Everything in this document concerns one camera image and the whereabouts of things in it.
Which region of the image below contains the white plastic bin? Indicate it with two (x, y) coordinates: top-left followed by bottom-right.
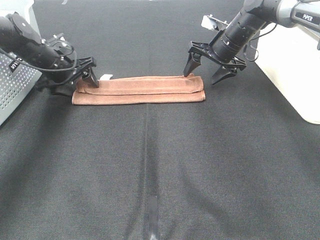
(255, 24), (320, 125)

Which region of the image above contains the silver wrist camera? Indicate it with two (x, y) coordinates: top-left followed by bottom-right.
(201, 14), (229, 31)
(41, 32), (75, 57)

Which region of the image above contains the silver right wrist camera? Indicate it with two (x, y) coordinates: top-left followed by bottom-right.
(201, 14), (229, 31)

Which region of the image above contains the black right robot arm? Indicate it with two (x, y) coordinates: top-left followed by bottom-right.
(183, 0), (320, 84)

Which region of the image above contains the grey perforated basket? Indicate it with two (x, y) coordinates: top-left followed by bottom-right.
(0, 0), (42, 124)

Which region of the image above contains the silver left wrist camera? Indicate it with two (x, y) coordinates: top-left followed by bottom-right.
(41, 32), (75, 57)

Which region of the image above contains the brown towel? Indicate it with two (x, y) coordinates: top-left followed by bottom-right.
(71, 74), (206, 106)

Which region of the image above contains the black table cloth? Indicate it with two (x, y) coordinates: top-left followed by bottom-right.
(0, 0), (320, 240)

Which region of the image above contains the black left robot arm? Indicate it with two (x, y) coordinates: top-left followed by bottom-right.
(0, 12), (99, 96)

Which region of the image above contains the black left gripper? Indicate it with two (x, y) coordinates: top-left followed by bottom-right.
(34, 57), (99, 97)

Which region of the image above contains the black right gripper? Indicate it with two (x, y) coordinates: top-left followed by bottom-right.
(183, 41), (247, 85)

